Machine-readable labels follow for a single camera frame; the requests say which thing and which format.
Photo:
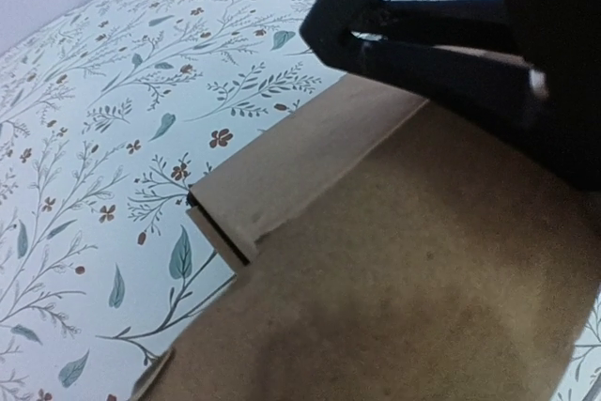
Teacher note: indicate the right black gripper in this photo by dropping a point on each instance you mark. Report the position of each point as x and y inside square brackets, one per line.
[561, 41]

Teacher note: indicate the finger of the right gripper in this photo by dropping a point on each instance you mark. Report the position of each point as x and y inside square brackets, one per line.
[479, 24]

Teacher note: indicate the brown cardboard paper box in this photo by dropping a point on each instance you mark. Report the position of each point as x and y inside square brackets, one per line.
[385, 249]

